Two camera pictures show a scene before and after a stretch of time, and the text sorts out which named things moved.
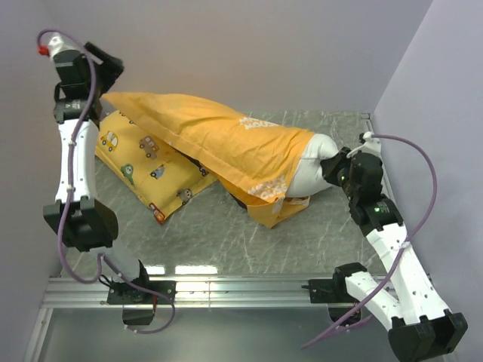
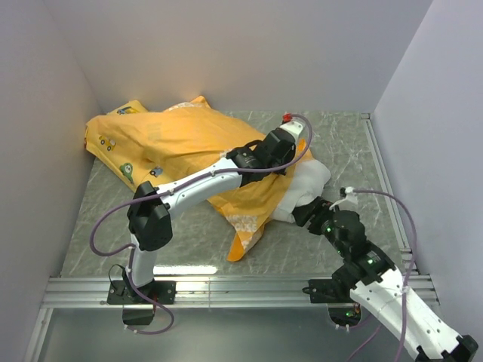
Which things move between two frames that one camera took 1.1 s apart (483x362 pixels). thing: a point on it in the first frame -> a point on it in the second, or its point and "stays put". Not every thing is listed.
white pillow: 310,178 -> 309,180
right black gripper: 330,165 -> 313,211
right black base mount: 343,309 stays put
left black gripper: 112,68 -> 290,155
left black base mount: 125,292 stays put
